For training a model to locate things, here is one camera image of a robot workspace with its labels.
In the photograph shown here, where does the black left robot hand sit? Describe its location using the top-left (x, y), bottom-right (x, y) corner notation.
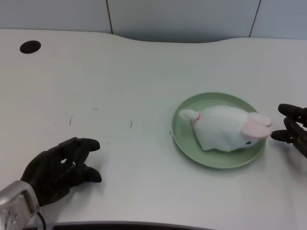
top-left (20, 137), bottom-right (102, 207)

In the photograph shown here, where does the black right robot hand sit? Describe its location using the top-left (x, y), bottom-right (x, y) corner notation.
top-left (270, 103), bottom-right (307, 158)

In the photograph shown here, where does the white plush rabbit doll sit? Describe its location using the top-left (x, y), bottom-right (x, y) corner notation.
top-left (178, 105), bottom-right (273, 152)

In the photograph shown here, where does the green round plate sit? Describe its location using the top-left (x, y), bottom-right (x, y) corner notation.
top-left (171, 92), bottom-right (267, 170)

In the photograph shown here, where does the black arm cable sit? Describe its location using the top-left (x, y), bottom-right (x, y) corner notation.
top-left (35, 210), bottom-right (46, 228)

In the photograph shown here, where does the black round cable grommet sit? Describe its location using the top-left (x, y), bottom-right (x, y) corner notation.
top-left (19, 40), bottom-right (42, 54)

